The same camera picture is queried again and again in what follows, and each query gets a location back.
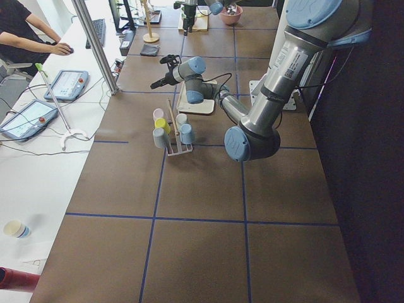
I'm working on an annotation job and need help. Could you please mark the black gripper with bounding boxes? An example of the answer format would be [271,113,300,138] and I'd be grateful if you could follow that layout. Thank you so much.
[150,71,177,89]
[182,4,196,35]

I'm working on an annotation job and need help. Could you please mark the cream rabbit print tray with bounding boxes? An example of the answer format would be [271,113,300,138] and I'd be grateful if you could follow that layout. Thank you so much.
[176,79,218,115]

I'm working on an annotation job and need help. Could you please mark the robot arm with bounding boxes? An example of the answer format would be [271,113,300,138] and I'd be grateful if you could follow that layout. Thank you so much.
[178,1,374,162]
[150,54,249,124]

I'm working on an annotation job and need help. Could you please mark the pink cup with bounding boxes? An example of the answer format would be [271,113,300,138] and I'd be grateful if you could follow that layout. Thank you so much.
[153,108,165,121]

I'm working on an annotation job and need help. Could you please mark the cream cup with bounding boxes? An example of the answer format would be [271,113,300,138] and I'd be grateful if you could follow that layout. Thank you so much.
[175,113,188,128]

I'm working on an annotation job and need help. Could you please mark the yellow cup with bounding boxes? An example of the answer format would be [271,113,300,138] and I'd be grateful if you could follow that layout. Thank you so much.
[154,117,171,134]

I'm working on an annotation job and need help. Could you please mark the light blue cup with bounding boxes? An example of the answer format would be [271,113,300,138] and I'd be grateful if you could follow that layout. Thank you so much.
[180,123,195,145]

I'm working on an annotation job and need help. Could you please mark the grey cup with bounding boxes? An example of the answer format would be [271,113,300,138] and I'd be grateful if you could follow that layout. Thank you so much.
[153,128,170,149]

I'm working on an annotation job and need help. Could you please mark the paper cup blue stripes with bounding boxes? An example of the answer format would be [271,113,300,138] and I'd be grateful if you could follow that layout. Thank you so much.
[3,220,31,239]

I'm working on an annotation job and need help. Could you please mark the black framed glass box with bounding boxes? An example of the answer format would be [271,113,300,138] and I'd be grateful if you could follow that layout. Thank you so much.
[136,10,162,26]

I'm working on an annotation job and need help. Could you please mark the grey folded cloth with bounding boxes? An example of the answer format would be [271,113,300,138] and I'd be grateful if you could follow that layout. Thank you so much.
[140,44,160,57]

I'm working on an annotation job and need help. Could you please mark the round wooden stand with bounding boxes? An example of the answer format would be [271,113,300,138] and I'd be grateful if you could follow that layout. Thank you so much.
[141,0,160,44]

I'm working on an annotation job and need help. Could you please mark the pink bowl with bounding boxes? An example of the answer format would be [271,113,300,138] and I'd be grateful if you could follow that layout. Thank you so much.
[219,4,243,25]

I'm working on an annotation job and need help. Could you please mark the black computer monitor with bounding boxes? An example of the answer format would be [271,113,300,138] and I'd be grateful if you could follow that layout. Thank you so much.
[109,0,136,35]

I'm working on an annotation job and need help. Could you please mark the black computer keyboard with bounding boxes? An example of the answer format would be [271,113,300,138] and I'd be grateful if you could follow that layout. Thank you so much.
[92,19,106,47]

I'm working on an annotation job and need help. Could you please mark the teach pendant with red button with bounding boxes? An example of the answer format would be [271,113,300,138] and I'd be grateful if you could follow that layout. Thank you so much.
[1,99,58,141]

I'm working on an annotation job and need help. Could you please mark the person in dark clothes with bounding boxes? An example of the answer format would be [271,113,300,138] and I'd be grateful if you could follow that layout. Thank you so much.
[1,0,71,76]

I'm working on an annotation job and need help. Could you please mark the red cylinder object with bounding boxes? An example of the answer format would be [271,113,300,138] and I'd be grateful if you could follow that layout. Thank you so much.
[1,267,40,292]

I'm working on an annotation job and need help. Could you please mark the bamboo board with metal handle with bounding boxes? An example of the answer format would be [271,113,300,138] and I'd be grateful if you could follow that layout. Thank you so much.
[177,9,210,32]

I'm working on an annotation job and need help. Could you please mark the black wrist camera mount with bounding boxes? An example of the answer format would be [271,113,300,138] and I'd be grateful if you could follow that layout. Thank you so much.
[159,54,182,71]
[173,0,198,9]

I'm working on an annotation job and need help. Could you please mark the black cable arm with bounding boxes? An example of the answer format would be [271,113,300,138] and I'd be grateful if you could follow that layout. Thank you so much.
[201,72,233,95]

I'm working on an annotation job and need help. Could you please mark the white wire cup rack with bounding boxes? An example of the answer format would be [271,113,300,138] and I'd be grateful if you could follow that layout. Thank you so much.
[165,98,193,157]

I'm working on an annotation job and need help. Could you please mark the aluminium frame post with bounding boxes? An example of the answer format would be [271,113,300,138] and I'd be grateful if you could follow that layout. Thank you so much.
[72,0,119,95]

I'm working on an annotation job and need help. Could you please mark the green handled reacher grabber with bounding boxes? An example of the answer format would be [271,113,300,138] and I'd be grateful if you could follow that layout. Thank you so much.
[35,63,88,151]

